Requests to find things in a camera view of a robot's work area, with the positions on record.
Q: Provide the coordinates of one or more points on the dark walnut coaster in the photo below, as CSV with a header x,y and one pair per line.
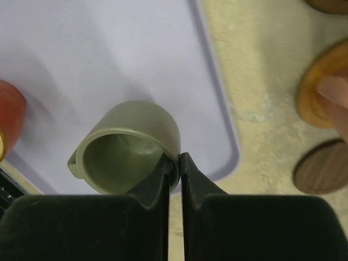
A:
x,y
323,169
337,7

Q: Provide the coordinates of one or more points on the lavender plastic tray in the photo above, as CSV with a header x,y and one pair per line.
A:
x,y
74,60

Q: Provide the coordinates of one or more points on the olive green mug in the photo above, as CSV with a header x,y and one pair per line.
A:
x,y
125,146

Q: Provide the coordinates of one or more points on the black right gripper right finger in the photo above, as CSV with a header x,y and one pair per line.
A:
x,y
220,226

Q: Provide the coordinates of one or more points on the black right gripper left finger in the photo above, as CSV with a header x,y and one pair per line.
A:
x,y
131,226

